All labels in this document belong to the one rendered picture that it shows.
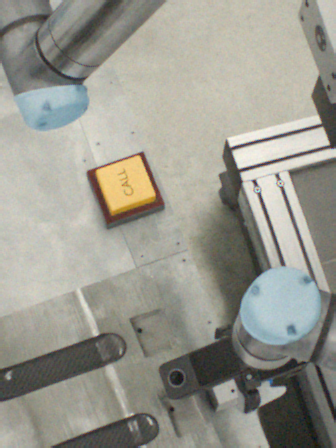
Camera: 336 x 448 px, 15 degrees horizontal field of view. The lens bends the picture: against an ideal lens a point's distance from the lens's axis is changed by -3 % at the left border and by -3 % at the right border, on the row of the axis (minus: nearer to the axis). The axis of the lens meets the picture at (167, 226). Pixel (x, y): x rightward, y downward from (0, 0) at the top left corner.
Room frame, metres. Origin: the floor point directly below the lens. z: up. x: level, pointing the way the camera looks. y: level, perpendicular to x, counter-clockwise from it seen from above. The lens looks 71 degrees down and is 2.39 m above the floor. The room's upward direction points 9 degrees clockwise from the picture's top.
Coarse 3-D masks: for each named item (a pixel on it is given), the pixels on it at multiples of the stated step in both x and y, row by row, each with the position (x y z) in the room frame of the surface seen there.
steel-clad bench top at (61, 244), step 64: (0, 64) 0.75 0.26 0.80; (0, 128) 0.66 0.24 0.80; (64, 128) 0.67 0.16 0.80; (128, 128) 0.68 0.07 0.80; (0, 192) 0.56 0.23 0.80; (64, 192) 0.58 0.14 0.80; (0, 256) 0.48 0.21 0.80; (64, 256) 0.49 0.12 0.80; (128, 256) 0.50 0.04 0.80; (192, 320) 0.43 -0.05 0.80
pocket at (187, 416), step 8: (168, 400) 0.31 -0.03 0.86; (176, 400) 0.31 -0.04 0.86; (184, 400) 0.31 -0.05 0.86; (192, 400) 0.31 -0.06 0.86; (200, 400) 0.31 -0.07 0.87; (168, 408) 0.30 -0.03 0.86; (176, 408) 0.30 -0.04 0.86; (184, 408) 0.30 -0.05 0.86; (192, 408) 0.30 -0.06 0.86; (200, 408) 0.30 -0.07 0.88; (176, 416) 0.29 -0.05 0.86; (184, 416) 0.29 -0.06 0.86; (192, 416) 0.29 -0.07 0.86; (200, 416) 0.29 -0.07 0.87; (176, 424) 0.28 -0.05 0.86; (184, 424) 0.28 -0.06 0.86; (192, 424) 0.28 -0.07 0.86; (200, 424) 0.28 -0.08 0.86; (176, 432) 0.27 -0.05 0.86; (184, 432) 0.27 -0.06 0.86; (192, 432) 0.27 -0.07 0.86
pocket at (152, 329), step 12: (156, 312) 0.42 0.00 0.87; (132, 324) 0.40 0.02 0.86; (144, 324) 0.40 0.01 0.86; (156, 324) 0.40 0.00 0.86; (168, 324) 0.40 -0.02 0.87; (144, 336) 0.39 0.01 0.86; (156, 336) 0.39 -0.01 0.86; (168, 336) 0.39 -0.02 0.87; (144, 348) 0.37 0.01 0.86; (156, 348) 0.37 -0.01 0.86; (168, 348) 0.38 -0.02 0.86
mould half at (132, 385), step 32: (96, 288) 0.43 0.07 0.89; (128, 288) 0.44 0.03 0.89; (0, 320) 0.37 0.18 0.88; (32, 320) 0.38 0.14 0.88; (64, 320) 0.38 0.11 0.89; (96, 320) 0.39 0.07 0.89; (128, 320) 0.40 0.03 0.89; (0, 352) 0.33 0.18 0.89; (32, 352) 0.34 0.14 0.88; (128, 352) 0.36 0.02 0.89; (64, 384) 0.30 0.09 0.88; (96, 384) 0.31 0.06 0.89; (128, 384) 0.32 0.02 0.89; (160, 384) 0.32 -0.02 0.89; (0, 416) 0.25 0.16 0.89; (32, 416) 0.26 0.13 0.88; (64, 416) 0.27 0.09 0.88; (96, 416) 0.27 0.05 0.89; (128, 416) 0.28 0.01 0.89; (160, 416) 0.28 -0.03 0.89
